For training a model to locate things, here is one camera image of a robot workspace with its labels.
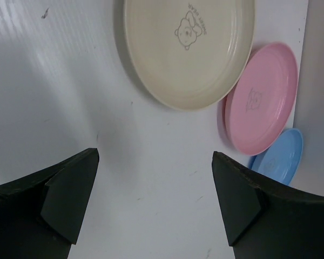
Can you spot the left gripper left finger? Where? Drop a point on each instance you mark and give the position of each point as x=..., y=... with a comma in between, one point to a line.
x=41, y=214

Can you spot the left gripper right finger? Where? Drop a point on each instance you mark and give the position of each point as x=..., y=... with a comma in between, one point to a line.
x=264, y=218

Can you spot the cream white plate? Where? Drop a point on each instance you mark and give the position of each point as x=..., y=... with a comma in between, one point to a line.
x=189, y=54

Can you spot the far blue plate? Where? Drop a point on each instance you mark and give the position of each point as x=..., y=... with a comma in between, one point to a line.
x=281, y=160

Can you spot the pink plate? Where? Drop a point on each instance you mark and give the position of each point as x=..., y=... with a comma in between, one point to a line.
x=258, y=108

